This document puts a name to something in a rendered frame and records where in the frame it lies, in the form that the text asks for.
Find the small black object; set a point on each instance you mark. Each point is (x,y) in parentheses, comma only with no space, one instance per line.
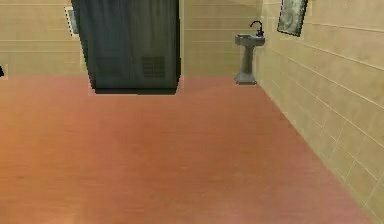
(1,71)

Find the grey wall-mounted holder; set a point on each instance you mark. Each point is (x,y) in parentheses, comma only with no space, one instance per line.
(72,20)

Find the grey pedestal sink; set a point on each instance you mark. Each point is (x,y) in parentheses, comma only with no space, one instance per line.
(247,53)

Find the black sink faucet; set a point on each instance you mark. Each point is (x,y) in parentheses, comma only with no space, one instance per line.
(258,28)

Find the dark green shower curtain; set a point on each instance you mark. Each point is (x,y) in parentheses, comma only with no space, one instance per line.
(130,43)

